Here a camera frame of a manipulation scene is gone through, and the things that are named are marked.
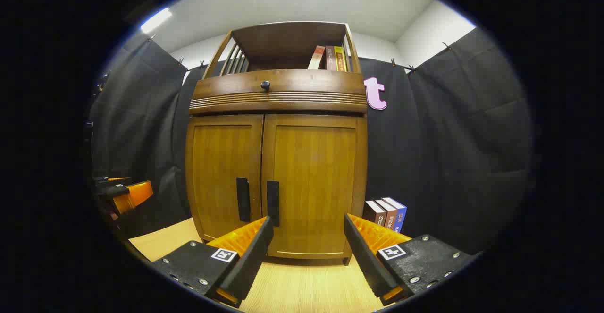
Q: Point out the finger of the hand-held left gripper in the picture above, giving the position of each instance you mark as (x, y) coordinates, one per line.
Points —
(111, 179)
(137, 192)

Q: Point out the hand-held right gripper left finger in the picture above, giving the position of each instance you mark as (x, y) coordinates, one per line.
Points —
(252, 261)

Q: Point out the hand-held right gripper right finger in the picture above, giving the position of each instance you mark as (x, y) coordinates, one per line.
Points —
(365, 261)

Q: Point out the wooden shoe cabinet door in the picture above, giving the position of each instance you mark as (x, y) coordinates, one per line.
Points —
(316, 176)
(219, 166)

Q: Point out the wooden double-door shoe cabinet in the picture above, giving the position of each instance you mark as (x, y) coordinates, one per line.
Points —
(278, 91)

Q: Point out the dark brown book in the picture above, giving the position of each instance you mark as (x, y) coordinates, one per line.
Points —
(374, 213)

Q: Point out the red-brown book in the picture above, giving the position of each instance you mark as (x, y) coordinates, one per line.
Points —
(389, 216)

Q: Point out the blue book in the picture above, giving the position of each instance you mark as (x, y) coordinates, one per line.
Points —
(399, 216)

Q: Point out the black backdrop cloth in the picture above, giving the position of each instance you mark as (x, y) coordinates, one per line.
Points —
(448, 152)

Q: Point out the rectangular ceiling light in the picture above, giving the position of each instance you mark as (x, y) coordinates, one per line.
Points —
(155, 20)

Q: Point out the black round drawer knob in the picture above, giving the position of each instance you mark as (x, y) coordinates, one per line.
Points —
(265, 85)

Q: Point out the dark red book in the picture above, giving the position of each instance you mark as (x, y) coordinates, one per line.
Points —
(330, 58)

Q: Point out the tan and red book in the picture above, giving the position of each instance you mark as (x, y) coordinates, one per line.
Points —
(316, 58)

